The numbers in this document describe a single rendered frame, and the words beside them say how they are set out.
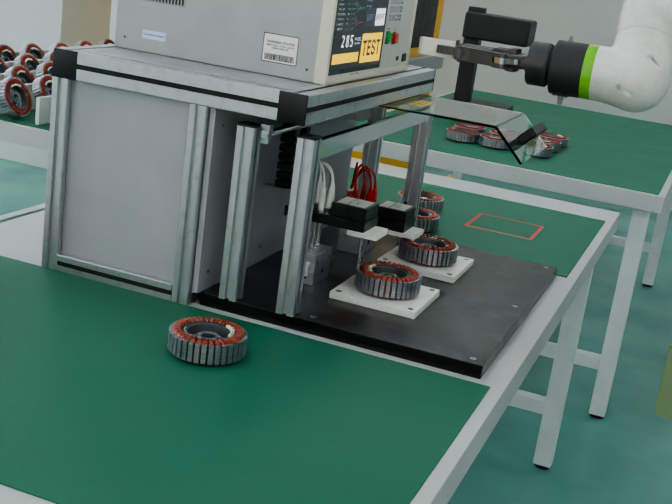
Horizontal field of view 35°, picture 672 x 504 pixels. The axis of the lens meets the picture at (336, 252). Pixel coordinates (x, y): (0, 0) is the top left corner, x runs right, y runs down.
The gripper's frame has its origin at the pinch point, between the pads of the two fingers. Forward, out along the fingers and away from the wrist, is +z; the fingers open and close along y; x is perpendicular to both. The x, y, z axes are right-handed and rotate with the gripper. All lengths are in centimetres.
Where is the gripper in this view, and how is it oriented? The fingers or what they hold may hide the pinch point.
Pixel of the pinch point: (438, 47)
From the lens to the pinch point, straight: 193.7
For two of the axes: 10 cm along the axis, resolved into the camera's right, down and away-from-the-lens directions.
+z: -9.2, -2.1, 3.1
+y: 3.6, -2.2, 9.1
